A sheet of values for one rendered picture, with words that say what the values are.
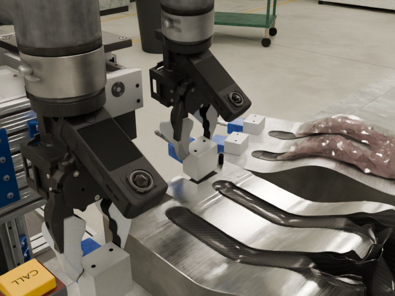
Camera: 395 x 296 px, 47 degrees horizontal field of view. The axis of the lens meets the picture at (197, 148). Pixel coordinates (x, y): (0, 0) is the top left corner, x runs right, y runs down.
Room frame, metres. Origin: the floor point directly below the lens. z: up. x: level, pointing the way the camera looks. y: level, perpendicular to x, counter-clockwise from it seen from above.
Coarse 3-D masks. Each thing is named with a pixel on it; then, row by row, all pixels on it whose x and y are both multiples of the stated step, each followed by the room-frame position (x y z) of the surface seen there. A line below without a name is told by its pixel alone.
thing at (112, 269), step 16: (96, 256) 0.40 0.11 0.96; (112, 256) 0.40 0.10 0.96; (128, 256) 0.40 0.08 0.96; (96, 272) 0.38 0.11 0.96; (112, 272) 0.39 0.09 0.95; (128, 272) 0.40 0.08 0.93; (80, 288) 0.39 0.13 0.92; (96, 288) 0.37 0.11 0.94; (112, 288) 0.38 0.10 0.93; (128, 288) 0.40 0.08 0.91
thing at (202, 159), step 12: (156, 132) 0.76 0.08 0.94; (168, 144) 0.71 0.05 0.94; (192, 144) 0.69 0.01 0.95; (204, 144) 0.69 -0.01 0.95; (216, 144) 0.69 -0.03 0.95; (192, 156) 0.67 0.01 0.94; (204, 156) 0.67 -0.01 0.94; (216, 156) 0.70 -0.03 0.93; (192, 168) 0.67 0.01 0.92; (204, 168) 0.68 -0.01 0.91
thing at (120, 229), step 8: (104, 200) 0.42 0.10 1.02; (104, 208) 0.41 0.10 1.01; (112, 208) 0.41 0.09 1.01; (104, 216) 0.45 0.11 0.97; (112, 216) 0.41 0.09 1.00; (120, 216) 0.42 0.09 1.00; (112, 224) 0.42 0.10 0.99; (120, 224) 0.42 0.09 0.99; (128, 224) 0.43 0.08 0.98; (112, 232) 0.43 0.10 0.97; (120, 232) 0.42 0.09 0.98; (128, 232) 0.43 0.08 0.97; (120, 240) 0.42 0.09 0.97
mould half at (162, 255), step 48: (192, 192) 0.64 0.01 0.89; (288, 192) 0.65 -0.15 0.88; (144, 240) 0.52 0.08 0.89; (192, 240) 0.52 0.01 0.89; (240, 240) 0.52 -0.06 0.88; (288, 240) 0.50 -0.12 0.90; (336, 240) 0.46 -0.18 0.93; (144, 288) 0.51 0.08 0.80; (192, 288) 0.44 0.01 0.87; (240, 288) 0.40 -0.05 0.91; (288, 288) 0.38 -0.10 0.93; (336, 288) 0.38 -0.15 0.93
